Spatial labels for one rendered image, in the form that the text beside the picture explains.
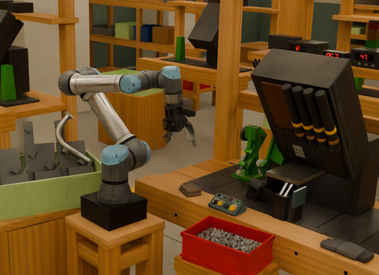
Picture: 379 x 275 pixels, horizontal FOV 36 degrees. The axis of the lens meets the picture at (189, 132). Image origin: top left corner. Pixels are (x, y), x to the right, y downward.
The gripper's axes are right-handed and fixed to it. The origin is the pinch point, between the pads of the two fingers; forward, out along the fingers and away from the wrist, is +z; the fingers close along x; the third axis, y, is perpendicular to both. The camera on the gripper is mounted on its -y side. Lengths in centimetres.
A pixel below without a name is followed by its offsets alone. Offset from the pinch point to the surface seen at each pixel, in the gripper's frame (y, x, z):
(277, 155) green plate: -25.9, 33.1, 10.3
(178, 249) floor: -96, -84, 124
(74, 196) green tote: 16, -56, 28
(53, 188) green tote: 24, -60, 20
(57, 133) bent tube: 0, -78, 3
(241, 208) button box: -5.7, 23.9, 29.2
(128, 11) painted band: -681, -594, 37
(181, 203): -4.7, -7.3, 31.7
